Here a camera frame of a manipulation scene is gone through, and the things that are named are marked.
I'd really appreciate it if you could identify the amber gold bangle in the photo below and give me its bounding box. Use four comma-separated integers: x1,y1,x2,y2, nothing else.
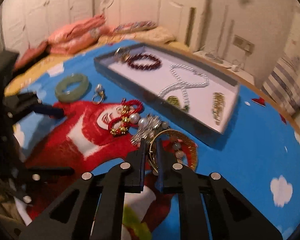
148,129,198,173

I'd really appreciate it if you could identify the white pearl necklace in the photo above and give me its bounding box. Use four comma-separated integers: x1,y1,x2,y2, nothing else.
157,63,210,113

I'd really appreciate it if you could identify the dark red bead bracelet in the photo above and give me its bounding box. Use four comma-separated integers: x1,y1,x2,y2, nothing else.
125,52,162,71

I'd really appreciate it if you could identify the gold brooch pin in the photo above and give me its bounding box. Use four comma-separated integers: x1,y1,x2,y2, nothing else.
212,92,225,125

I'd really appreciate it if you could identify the shallow grey jewelry tray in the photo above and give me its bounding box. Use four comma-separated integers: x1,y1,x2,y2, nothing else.
94,43,240,148

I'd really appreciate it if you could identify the silver pearl brooch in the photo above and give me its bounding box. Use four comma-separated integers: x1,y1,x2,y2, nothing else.
131,114,170,145

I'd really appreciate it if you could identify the green jade bangle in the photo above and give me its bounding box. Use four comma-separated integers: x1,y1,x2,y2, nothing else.
55,73,89,103

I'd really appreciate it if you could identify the dark red cloth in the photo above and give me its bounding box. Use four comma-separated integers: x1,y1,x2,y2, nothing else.
14,40,48,71

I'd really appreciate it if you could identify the pink folded quilt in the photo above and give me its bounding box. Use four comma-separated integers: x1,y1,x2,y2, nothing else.
47,15,110,55

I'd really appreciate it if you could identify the white wardrobe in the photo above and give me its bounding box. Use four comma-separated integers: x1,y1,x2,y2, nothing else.
0,0,94,54

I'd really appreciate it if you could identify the blue cartoon play mat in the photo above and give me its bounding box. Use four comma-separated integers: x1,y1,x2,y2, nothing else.
14,46,300,239

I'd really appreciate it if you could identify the yellow blanket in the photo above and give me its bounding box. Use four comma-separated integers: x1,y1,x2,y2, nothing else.
97,26,176,46

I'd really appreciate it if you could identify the white desk lamp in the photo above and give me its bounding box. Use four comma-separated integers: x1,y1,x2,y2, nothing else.
206,4,229,64

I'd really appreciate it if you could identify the white nightstand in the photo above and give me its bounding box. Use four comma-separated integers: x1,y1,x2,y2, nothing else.
193,50,255,85

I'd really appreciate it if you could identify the patterned pillow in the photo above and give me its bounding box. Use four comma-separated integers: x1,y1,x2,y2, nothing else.
113,21,157,34

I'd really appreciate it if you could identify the white bed headboard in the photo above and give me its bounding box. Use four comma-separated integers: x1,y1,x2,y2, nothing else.
100,0,207,51

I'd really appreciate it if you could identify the patterned curtain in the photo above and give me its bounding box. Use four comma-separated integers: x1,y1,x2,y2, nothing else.
261,12,300,115

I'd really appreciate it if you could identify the red cord bracelet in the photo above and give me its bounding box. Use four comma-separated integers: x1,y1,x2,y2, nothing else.
107,98,145,137

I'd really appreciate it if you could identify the gold ring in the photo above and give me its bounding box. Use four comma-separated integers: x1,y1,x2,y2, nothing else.
91,92,106,106

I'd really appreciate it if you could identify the pearl ring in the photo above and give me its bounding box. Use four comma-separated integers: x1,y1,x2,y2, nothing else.
94,83,106,96

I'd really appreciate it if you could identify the gold bracelet in tray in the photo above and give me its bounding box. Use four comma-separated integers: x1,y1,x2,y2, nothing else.
114,47,131,63

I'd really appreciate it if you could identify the white charger cable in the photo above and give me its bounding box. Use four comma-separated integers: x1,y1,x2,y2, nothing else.
222,52,248,73

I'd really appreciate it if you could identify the wall power outlet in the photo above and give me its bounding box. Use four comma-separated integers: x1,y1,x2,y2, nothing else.
233,35,254,54

